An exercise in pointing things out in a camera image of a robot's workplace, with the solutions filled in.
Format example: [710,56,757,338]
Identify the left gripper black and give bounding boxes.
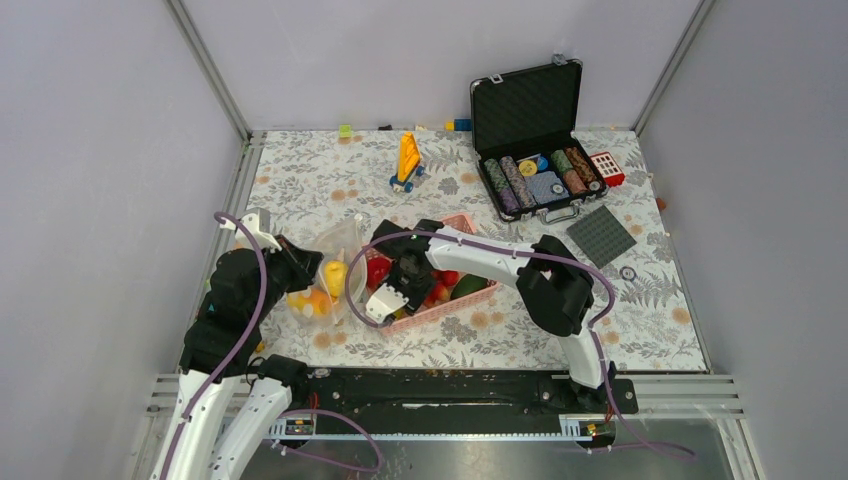
[252,232,325,321]

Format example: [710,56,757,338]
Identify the yellow orange mango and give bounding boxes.
[286,289,333,319]

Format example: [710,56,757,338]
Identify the yellow lemon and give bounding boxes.
[323,260,349,298]

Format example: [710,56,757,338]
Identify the clear zip top bag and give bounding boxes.
[286,214,367,327]

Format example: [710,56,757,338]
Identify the red lychee bunch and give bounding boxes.
[424,270,461,308]

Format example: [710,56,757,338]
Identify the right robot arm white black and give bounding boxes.
[352,220,615,412]

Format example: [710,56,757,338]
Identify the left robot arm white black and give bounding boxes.
[151,208,323,479]

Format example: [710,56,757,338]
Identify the red apple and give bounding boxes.
[366,257,392,291]

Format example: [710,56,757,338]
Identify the green avocado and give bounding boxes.
[450,274,489,300]

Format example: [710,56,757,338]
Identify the blue yellow brick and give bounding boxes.
[444,118,473,132]

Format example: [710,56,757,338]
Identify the black poker chip case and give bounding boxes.
[469,54,609,224]

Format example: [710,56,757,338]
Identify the grey building baseplate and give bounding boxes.
[566,206,636,269]

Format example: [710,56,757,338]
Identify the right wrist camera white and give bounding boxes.
[365,283,408,328]

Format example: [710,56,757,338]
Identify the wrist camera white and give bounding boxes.
[216,207,282,253]
[365,283,408,328]

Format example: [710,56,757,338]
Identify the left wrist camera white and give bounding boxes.
[216,207,282,253]

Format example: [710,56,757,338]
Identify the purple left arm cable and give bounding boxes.
[157,211,269,480]

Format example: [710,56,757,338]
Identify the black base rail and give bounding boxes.
[251,355,639,437]

